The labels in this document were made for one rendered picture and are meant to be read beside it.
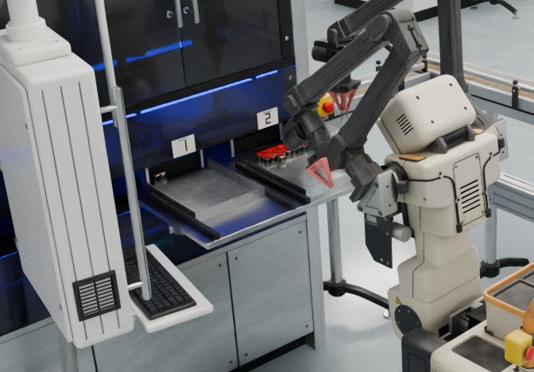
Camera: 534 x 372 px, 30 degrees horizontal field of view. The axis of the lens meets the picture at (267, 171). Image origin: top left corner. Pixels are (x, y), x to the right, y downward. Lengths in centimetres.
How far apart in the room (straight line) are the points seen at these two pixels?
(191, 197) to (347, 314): 120
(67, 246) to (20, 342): 77
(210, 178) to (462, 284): 100
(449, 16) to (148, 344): 153
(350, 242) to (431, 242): 208
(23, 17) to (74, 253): 60
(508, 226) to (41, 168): 289
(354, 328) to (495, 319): 160
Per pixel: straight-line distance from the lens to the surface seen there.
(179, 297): 280
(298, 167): 338
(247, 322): 371
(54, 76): 239
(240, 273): 359
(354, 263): 456
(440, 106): 257
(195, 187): 330
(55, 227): 252
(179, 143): 327
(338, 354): 396
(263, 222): 304
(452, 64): 281
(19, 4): 256
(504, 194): 403
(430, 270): 269
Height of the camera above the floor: 225
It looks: 24 degrees down
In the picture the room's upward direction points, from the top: 5 degrees counter-clockwise
